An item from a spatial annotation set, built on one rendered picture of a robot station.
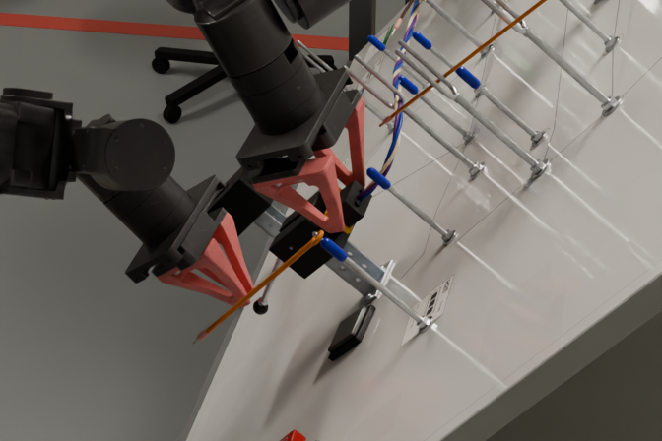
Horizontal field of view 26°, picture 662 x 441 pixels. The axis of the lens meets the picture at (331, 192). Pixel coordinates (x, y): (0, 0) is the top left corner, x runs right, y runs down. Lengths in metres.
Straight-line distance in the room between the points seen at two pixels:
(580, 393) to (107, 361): 1.51
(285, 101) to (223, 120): 2.67
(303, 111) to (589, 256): 0.29
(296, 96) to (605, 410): 0.62
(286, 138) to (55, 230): 2.28
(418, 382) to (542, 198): 0.16
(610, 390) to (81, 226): 1.96
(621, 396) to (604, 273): 0.74
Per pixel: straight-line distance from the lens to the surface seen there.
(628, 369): 1.62
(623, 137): 0.98
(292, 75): 1.07
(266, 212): 1.53
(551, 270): 0.92
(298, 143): 1.06
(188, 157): 3.58
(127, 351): 2.94
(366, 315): 1.15
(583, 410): 1.56
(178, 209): 1.21
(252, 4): 1.05
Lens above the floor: 1.79
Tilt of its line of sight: 32 degrees down
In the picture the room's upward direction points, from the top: straight up
